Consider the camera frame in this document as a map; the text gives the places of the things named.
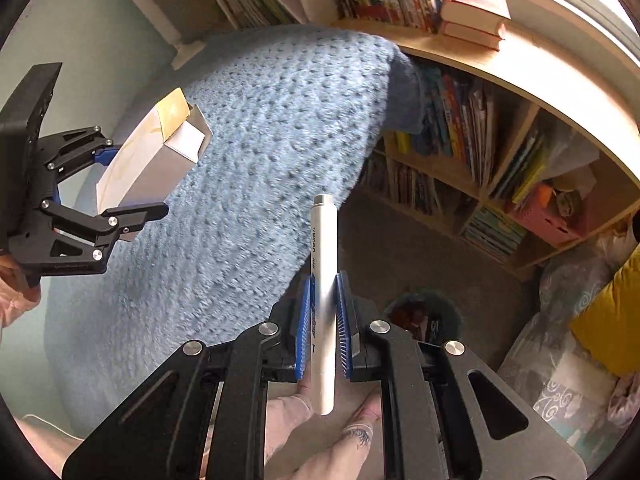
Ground white yellow carton box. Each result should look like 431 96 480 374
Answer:
96 88 212 214

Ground white marker pen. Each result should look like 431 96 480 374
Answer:
310 194 337 416

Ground left hand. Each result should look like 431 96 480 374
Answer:
0 255 41 330

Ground teal waste bin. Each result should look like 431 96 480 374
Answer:
384 289 463 346

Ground person right leg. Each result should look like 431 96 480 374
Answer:
288 389 382 480

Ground person leg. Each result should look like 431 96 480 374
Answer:
199 374 321 480
288 389 382 480

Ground person left leg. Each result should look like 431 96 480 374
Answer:
199 374 321 480

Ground patterned grey teal bedding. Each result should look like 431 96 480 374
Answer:
498 226 638 474

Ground mustard yellow pillow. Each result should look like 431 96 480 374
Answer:
570 248 640 377

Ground pink plastic basket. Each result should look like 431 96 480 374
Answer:
506 182 584 246

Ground blue knitted bed blanket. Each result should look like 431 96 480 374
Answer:
44 25 422 436

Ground wooden bookshelf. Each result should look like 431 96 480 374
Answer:
121 0 640 281

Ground red white stacked books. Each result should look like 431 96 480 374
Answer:
439 0 511 51

